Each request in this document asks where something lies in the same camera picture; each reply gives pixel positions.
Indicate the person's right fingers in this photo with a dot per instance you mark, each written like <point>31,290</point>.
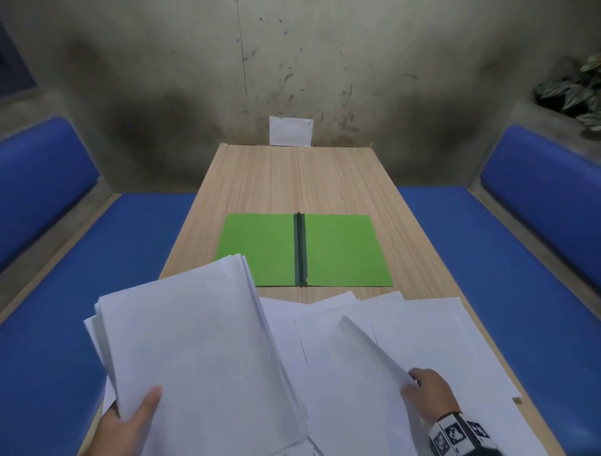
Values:
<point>415,378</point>

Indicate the black white marker wristband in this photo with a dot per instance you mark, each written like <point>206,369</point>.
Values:
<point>458,434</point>

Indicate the person's left thumb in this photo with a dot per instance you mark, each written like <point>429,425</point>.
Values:
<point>145,405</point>

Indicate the person's left hand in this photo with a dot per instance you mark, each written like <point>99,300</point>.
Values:
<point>123,437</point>

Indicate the blue bench seat cushion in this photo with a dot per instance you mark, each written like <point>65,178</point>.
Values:
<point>94,263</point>
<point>516,291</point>

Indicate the white paper sheet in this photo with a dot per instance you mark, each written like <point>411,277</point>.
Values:
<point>281,324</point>
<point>357,390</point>
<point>460,347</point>
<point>375,307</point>

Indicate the white card on wall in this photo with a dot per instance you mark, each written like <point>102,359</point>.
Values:
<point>290,131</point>

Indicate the person's right hand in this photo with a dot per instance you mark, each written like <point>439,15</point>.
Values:
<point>436,392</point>

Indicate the blue bench backrest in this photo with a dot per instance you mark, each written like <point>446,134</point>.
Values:
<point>42,183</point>
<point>549,188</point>

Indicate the stack of white papers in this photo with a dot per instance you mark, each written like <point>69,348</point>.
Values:
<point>197,357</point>

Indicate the green leafy plant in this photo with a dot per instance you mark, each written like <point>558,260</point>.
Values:
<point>573,94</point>

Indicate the green open folder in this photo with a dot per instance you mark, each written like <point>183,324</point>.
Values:
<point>338,251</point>

